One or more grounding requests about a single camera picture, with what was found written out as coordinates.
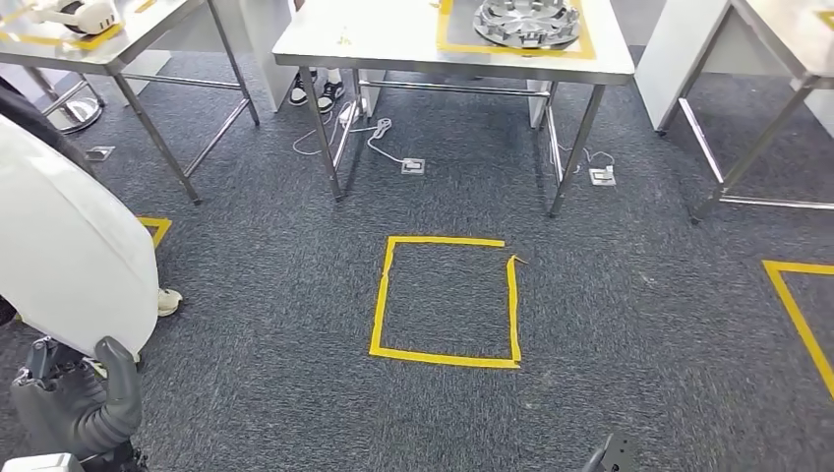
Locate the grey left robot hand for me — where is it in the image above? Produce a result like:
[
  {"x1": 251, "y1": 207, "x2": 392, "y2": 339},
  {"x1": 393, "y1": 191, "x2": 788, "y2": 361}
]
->
[{"x1": 9, "y1": 335, "x2": 145, "y2": 455}]

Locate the white curved shell part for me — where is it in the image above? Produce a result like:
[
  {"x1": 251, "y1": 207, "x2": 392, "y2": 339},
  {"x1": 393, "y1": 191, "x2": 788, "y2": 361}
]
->
[{"x1": 0, "y1": 113, "x2": 161, "y2": 361}]

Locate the steel workbench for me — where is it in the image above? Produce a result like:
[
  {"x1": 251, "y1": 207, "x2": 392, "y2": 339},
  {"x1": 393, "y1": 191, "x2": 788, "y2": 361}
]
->
[
  {"x1": 0, "y1": 0, "x2": 262, "y2": 207},
  {"x1": 654, "y1": 0, "x2": 834, "y2": 227},
  {"x1": 271, "y1": 0, "x2": 637, "y2": 220}
]

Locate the yellow floor tape square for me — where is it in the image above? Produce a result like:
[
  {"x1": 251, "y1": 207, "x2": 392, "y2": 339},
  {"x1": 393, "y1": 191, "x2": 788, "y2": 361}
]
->
[
  {"x1": 368, "y1": 235, "x2": 523, "y2": 372},
  {"x1": 135, "y1": 215, "x2": 174, "y2": 250},
  {"x1": 761, "y1": 260, "x2": 834, "y2": 400}
]

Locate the white VR headset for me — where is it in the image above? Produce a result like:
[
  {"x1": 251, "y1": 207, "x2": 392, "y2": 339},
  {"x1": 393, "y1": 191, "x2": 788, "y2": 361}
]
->
[{"x1": 26, "y1": 0, "x2": 123, "y2": 37}]

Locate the white side panel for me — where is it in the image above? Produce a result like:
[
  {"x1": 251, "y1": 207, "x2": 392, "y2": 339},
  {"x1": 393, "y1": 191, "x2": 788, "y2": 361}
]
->
[
  {"x1": 634, "y1": 0, "x2": 735, "y2": 135},
  {"x1": 237, "y1": 0, "x2": 302, "y2": 113}
]

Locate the silver wheel hub cover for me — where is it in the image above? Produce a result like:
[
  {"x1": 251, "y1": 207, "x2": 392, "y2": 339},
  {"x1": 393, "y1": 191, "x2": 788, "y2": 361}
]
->
[{"x1": 472, "y1": 0, "x2": 583, "y2": 51}]

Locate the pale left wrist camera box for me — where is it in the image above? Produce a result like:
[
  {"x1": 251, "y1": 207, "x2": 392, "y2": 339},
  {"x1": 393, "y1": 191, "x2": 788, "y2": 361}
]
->
[{"x1": 0, "y1": 451, "x2": 86, "y2": 472}]

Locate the white cable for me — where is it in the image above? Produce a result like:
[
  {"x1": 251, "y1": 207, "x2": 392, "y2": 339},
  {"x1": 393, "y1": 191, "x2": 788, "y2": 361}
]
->
[
  {"x1": 552, "y1": 142, "x2": 617, "y2": 176},
  {"x1": 291, "y1": 100, "x2": 408, "y2": 165}
]

